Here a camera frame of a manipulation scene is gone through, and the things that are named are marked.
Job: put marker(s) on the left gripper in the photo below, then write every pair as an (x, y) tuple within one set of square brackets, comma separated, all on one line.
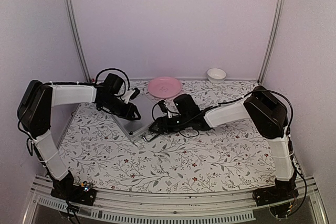
[(129, 113)]

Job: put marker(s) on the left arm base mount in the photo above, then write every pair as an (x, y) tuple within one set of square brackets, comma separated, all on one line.
[(83, 193)]

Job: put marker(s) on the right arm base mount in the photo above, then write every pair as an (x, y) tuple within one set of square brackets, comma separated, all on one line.
[(282, 190)]

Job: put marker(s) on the pink plate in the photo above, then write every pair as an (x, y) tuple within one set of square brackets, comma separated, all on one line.
[(164, 87)]

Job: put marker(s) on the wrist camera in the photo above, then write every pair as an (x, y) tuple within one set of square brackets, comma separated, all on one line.
[(164, 108), (130, 95)]

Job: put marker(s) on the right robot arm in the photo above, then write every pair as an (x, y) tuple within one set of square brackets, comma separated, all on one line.
[(270, 111)]

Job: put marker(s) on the frame post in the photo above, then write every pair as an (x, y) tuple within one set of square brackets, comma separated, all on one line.
[(76, 39), (271, 40)]

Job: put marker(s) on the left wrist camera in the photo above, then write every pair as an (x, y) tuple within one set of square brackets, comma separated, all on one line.
[(130, 95)]

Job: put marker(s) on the right frame post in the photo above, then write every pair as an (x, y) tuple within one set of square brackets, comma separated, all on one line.
[(271, 40)]

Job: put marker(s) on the white bowl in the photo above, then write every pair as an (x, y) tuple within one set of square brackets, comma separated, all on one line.
[(216, 75)]

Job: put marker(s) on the left frame post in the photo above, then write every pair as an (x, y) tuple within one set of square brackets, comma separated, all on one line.
[(76, 39)]

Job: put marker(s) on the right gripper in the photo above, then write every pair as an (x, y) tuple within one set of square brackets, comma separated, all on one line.
[(160, 121)]

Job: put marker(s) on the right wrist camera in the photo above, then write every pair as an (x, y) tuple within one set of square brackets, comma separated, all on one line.
[(164, 108)]

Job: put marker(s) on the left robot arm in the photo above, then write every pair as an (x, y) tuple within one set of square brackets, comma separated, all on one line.
[(113, 96)]

